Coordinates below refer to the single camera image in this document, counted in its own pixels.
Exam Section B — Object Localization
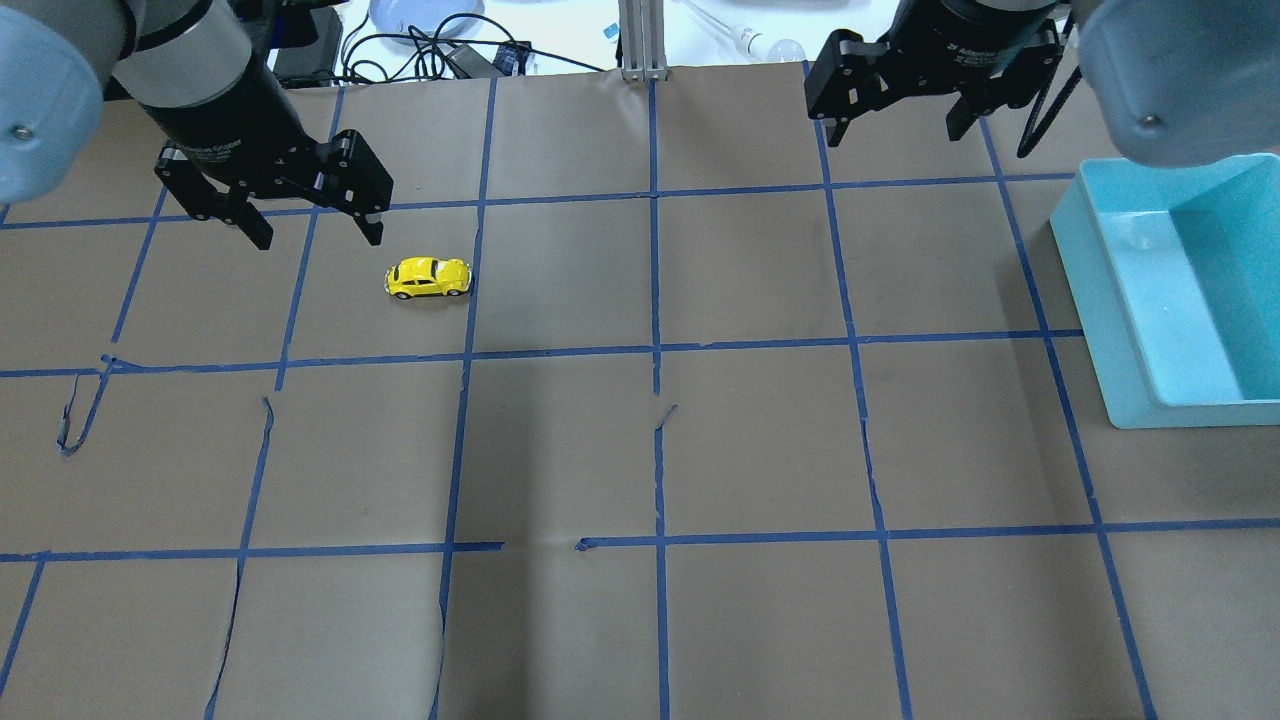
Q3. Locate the blue plate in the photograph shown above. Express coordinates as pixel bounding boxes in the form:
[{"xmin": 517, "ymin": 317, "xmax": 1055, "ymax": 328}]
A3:
[{"xmin": 367, "ymin": 0, "xmax": 484, "ymax": 38}]

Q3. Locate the yellow toy beetle car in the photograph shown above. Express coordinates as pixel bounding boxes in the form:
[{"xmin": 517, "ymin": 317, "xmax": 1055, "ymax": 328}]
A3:
[{"xmin": 384, "ymin": 256, "xmax": 474, "ymax": 300}]

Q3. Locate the aluminium frame post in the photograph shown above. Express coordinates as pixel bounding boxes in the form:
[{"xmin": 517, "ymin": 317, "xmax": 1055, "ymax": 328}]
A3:
[{"xmin": 616, "ymin": 0, "xmax": 669, "ymax": 83}]

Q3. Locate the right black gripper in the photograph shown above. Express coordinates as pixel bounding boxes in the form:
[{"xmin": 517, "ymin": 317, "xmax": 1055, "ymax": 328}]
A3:
[{"xmin": 804, "ymin": 18, "xmax": 1062, "ymax": 149}]

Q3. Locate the teal plastic bin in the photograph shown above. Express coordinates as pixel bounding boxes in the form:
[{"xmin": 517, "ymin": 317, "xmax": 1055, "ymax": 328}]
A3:
[{"xmin": 1050, "ymin": 152, "xmax": 1279, "ymax": 429}]

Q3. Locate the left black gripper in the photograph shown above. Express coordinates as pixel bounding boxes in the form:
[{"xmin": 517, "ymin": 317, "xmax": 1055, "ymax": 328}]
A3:
[{"xmin": 154, "ymin": 106, "xmax": 394, "ymax": 251}]

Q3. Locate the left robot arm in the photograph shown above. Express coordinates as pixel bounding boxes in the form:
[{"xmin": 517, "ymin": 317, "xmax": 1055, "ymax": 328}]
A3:
[{"xmin": 1, "ymin": 1, "xmax": 394, "ymax": 250}]

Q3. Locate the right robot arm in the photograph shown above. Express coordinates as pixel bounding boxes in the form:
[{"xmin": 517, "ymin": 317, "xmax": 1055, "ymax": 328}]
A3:
[{"xmin": 804, "ymin": 1, "xmax": 1279, "ymax": 167}]

